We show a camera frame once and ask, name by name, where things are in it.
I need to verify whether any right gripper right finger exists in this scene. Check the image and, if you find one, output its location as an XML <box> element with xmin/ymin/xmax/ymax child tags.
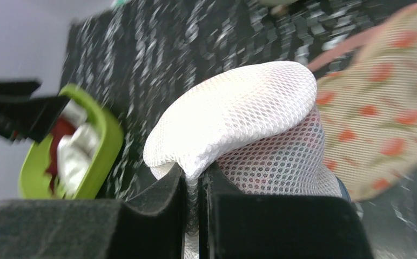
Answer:
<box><xmin>199</xmin><ymin>163</ymin><xmax>373</xmax><ymax>258</ymax></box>

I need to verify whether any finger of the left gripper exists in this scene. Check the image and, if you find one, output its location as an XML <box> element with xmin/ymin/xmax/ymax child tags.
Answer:
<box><xmin>0</xmin><ymin>79</ymin><xmax>70</xmax><ymax>143</ymax></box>

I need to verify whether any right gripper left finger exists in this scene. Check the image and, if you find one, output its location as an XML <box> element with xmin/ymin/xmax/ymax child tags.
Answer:
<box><xmin>0</xmin><ymin>165</ymin><xmax>186</xmax><ymax>258</ymax></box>

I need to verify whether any white mesh laundry bag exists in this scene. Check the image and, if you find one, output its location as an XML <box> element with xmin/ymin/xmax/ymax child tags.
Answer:
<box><xmin>143</xmin><ymin>61</ymin><xmax>349</xmax><ymax>258</ymax></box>

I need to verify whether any floral mesh laundry pouch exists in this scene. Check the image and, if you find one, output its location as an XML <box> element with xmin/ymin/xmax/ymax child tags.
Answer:
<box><xmin>308</xmin><ymin>3</ymin><xmax>417</xmax><ymax>201</ymax></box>

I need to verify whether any dark red garment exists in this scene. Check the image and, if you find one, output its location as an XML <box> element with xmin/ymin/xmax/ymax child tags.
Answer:
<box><xmin>45</xmin><ymin>117</ymin><xmax>76</xmax><ymax>196</ymax></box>

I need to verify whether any green plastic basket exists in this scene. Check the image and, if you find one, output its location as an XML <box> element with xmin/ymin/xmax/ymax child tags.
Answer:
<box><xmin>18</xmin><ymin>84</ymin><xmax>124</xmax><ymax>199</ymax></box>

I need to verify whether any white garment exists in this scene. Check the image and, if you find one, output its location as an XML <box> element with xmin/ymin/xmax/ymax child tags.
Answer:
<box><xmin>57</xmin><ymin>100</ymin><xmax>100</xmax><ymax>196</ymax></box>

